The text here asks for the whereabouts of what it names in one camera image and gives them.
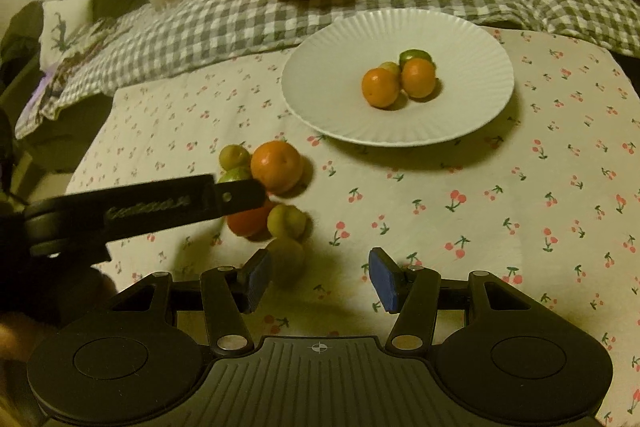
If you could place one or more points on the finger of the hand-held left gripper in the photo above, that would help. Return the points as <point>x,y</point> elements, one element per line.
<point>240,197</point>

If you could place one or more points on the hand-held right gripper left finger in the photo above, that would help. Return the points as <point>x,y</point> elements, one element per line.
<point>256,281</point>

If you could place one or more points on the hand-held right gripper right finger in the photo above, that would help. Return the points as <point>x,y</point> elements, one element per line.
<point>384,279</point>

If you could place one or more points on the small green plum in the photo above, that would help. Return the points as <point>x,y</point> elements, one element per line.
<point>234,176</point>

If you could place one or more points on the small yellow-green plum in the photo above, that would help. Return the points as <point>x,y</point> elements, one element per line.
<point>389,67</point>
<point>234,156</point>

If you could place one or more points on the large orange tangerine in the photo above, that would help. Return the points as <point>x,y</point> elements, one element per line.
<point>276,166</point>

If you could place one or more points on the white ribbed plate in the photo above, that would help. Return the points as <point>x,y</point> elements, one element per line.
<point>450,107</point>

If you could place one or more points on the cherry print cloth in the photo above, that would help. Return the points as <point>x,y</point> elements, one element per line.
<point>500,217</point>

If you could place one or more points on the grey checked blanket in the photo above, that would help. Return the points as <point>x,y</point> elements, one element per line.
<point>225,27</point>

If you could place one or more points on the floral print pillow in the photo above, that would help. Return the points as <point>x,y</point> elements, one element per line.
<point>65,32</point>

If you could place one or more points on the green lime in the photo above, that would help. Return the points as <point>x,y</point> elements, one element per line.
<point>415,55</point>

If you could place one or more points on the grey checked pillow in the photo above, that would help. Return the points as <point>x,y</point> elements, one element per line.
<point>575,7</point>

